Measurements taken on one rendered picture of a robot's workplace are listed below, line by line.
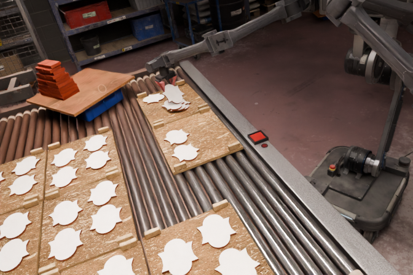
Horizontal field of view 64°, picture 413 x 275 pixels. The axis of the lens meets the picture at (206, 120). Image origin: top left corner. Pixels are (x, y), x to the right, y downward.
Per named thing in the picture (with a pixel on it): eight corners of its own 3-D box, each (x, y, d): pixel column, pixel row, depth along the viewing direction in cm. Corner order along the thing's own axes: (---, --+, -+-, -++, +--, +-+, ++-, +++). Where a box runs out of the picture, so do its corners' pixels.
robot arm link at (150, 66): (176, 64, 183) (169, 50, 180) (161, 73, 176) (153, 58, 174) (164, 68, 192) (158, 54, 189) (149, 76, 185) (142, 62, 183)
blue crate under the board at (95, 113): (94, 91, 238) (90, 78, 232) (125, 98, 221) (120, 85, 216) (58, 113, 217) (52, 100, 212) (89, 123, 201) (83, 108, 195)
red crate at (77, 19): (106, 13, 567) (100, -3, 552) (112, 18, 532) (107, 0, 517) (67, 24, 546) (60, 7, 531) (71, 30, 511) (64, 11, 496)
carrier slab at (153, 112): (186, 84, 225) (185, 81, 224) (211, 109, 192) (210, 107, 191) (136, 100, 216) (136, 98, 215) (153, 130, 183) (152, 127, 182)
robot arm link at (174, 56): (227, 50, 155) (219, 27, 152) (220, 54, 151) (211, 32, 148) (173, 66, 187) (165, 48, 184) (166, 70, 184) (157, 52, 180)
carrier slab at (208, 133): (211, 111, 190) (210, 108, 189) (243, 149, 157) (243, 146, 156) (152, 131, 182) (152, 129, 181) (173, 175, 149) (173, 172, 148)
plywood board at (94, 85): (87, 70, 248) (86, 67, 247) (135, 78, 221) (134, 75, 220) (27, 102, 215) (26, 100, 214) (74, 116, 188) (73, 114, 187)
